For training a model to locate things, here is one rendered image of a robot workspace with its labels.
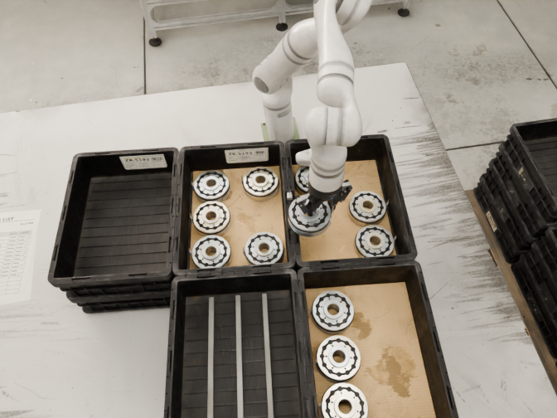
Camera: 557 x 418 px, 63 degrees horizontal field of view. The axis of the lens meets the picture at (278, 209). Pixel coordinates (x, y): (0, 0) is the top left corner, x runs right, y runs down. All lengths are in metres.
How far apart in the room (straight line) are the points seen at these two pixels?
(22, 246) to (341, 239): 0.97
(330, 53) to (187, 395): 0.81
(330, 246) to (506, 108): 1.92
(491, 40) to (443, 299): 2.29
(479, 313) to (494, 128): 1.60
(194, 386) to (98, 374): 0.31
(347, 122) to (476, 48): 2.51
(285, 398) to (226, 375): 0.15
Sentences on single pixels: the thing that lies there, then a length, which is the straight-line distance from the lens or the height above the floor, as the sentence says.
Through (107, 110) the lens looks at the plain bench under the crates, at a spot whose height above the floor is 0.70.
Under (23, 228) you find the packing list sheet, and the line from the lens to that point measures 1.65.
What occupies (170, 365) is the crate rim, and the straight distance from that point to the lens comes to 1.09.
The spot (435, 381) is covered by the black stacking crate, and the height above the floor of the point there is 0.88.
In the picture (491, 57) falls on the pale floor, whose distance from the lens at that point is 3.27.
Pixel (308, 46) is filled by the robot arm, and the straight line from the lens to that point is 1.16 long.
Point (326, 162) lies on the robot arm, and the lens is 0.90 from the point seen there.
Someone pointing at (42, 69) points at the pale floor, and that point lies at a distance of 3.32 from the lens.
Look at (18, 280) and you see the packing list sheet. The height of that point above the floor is 0.70.
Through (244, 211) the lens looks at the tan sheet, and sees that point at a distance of 1.31.
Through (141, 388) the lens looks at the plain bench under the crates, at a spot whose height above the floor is 0.70.
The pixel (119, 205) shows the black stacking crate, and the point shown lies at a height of 0.83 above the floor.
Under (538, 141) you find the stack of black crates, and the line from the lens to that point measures 2.16.
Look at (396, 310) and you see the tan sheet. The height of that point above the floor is 0.83.
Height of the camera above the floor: 1.95
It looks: 58 degrees down
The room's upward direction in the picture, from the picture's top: 2 degrees counter-clockwise
